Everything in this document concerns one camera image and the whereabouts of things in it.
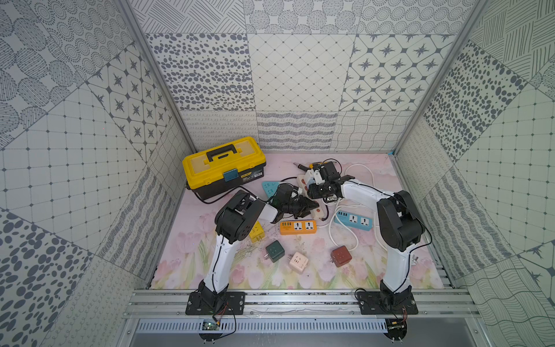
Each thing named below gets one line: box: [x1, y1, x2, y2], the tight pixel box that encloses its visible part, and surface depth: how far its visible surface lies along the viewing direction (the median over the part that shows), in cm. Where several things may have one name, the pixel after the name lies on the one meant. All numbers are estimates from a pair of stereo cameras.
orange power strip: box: [278, 219, 318, 235], surface depth 92 cm
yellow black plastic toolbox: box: [182, 136, 267, 201], surface depth 97 cm
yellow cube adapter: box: [249, 220, 266, 243], surface depth 88 cm
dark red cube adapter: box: [330, 245, 353, 268], surface depth 83 cm
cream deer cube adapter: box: [286, 251, 310, 273], surface depth 80 cm
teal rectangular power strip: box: [333, 211, 374, 232], surface depth 94 cm
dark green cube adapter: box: [263, 240, 285, 264], surface depth 83 cm
